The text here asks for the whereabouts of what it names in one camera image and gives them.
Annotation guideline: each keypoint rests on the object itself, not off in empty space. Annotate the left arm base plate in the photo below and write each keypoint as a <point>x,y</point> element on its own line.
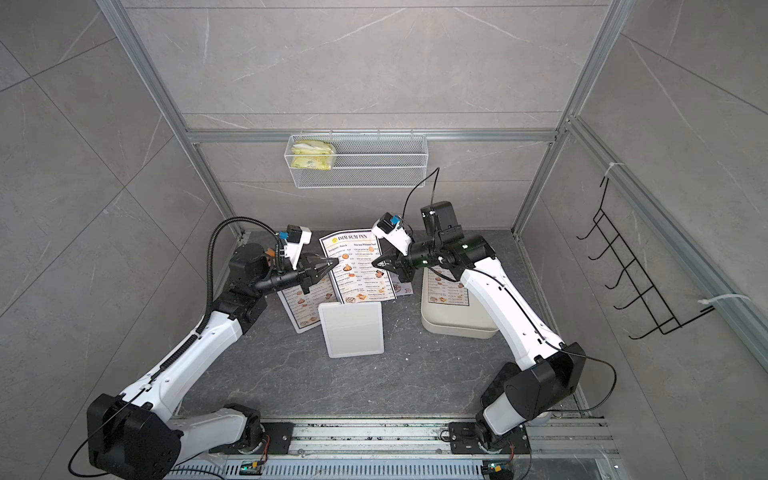
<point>271,437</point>

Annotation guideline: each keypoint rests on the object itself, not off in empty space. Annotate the special menu sheet pink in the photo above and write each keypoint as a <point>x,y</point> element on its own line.
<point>401,288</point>

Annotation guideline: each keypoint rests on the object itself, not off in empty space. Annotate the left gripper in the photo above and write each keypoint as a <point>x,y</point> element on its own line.
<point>308,276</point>

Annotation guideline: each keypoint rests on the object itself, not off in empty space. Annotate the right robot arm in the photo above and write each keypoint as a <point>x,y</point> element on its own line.
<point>544,371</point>

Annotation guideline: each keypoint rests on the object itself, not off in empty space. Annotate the dim sum inn menu sheet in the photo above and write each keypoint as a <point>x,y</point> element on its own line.
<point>354,278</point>

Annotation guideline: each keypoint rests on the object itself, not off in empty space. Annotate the black wire hook rack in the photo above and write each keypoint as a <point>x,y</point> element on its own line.
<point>633,273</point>

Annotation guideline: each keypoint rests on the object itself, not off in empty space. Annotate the white wire mesh basket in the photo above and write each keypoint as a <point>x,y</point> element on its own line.
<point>365,160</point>

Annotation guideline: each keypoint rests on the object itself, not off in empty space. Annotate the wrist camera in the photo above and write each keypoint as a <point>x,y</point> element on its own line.
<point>291,243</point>
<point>392,228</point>

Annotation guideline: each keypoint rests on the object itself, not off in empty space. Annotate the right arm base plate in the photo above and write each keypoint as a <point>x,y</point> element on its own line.
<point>468,438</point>

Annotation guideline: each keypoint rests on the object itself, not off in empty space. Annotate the white menu holder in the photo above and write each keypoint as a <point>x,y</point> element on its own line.
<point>352,330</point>

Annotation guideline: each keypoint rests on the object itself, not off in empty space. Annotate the yellow snack packet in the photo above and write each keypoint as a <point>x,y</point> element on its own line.
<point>313,155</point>

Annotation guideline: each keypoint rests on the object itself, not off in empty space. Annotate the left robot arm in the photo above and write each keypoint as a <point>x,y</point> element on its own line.
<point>136,435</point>

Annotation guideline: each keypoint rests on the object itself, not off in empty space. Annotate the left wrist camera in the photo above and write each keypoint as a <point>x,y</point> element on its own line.
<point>291,243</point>

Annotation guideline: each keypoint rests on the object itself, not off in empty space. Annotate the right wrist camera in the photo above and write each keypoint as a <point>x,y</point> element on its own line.
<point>392,228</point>

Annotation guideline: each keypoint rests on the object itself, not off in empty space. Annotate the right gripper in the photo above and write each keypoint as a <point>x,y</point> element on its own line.
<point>395,263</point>

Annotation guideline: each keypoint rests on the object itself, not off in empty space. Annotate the cream plastic tray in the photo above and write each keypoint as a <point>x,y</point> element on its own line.
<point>469,322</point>

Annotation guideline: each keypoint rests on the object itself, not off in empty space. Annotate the rear menu holder with menu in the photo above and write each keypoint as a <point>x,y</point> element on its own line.
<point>302,309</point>

